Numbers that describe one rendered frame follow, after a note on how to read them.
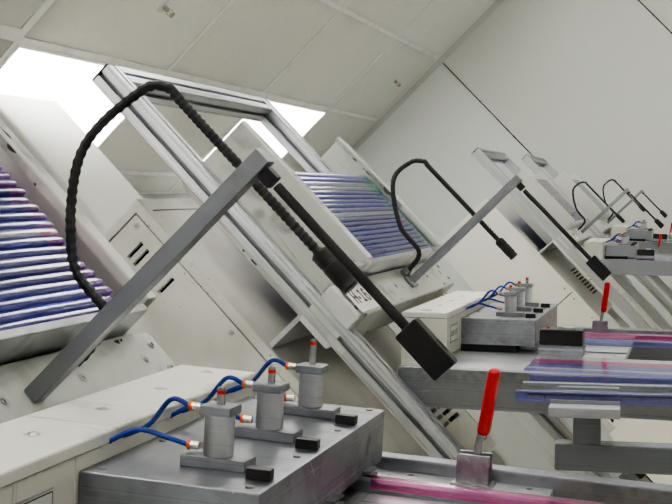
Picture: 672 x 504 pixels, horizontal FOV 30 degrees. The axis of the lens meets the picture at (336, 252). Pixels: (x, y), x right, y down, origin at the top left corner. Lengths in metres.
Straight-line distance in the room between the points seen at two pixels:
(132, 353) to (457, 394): 0.82
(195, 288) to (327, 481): 1.10
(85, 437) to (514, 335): 1.44
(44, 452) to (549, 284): 4.73
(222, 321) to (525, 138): 6.68
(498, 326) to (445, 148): 6.49
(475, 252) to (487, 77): 3.30
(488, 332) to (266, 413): 1.29
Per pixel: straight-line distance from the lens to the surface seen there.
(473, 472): 1.15
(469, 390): 1.96
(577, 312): 5.51
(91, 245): 1.29
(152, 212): 2.11
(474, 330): 2.28
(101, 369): 1.19
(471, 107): 8.71
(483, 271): 5.55
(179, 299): 2.09
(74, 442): 0.90
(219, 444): 0.91
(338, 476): 1.04
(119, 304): 1.02
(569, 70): 8.63
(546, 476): 1.17
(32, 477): 0.85
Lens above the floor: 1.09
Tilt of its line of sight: 9 degrees up
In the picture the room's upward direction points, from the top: 42 degrees counter-clockwise
